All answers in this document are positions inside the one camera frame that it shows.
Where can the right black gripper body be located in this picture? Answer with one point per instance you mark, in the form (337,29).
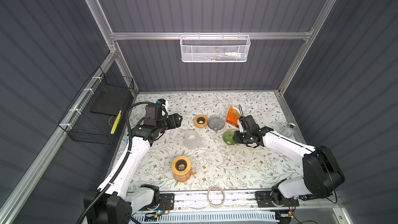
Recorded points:
(246,124)

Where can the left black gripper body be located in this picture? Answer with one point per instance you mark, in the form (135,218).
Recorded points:
(174,121)

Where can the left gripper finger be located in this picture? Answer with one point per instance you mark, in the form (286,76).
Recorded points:
(174,124)
(175,117)

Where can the green glass dripper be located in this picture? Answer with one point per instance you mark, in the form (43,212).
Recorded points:
(228,137)

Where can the orange glass carafe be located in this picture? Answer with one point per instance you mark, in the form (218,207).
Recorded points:
(183,176)

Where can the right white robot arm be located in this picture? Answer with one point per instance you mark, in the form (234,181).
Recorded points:
(321,171)

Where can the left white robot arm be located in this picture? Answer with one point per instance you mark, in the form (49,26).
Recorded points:
(108,204)

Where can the orange coffee filter box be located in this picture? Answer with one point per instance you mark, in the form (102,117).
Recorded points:
(233,116)

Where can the grey glass dripper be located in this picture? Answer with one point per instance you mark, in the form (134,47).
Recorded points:
(216,123)

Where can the yellow striped stick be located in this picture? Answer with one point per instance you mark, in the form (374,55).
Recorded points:
(116,122)

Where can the clear plastic bottle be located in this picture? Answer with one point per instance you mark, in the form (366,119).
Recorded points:
(289,130)

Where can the tape roll centre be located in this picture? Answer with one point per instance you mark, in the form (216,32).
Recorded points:
(215,197)

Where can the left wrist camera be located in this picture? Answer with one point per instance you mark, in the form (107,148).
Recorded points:
(163,102)

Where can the black wire basket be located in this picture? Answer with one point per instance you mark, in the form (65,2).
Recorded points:
(91,117)

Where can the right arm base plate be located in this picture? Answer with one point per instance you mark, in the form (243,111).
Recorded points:
(270,198)

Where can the white wire basket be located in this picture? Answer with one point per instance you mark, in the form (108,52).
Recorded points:
(214,48)

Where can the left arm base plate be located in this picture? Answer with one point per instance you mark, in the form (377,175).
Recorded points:
(166,202)

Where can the white vented cable duct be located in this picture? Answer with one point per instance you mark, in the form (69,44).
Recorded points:
(222,217)

